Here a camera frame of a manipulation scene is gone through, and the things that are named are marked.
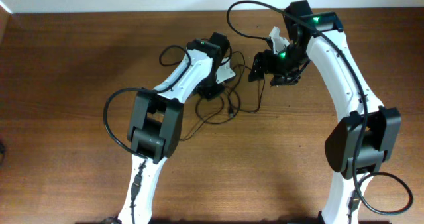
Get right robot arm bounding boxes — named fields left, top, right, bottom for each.
left=249, top=1, right=401, bottom=223

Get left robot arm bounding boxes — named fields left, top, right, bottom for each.
left=103, top=32, right=230, bottom=223

